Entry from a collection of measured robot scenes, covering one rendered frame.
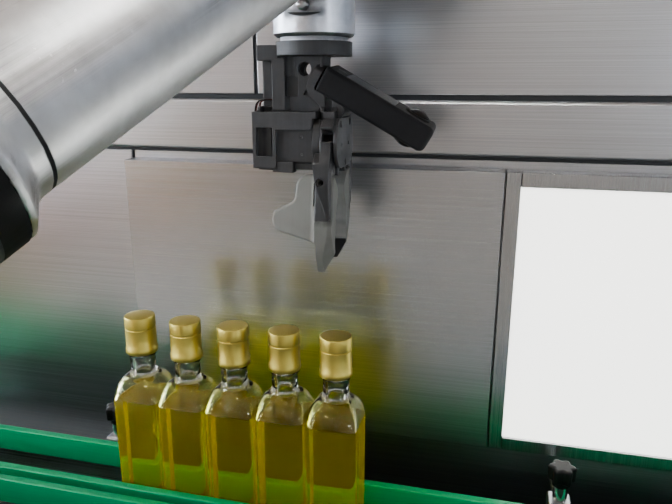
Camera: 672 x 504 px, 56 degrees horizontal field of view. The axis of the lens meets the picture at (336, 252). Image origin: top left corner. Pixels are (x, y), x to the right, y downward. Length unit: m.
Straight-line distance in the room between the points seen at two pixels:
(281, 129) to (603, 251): 0.38
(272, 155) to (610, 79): 0.37
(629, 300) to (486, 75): 0.29
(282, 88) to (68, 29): 0.35
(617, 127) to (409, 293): 0.29
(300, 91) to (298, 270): 0.26
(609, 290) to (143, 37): 0.60
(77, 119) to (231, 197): 0.53
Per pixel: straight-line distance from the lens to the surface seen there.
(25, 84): 0.27
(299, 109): 0.61
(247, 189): 0.79
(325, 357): 0.66
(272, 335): 0.67
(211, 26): 0.32
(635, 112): 0.74
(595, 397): 0.81
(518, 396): 0.81
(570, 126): 0.73
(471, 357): 0.79
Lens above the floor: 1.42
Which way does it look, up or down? 15 degrees down
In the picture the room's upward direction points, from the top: straight up
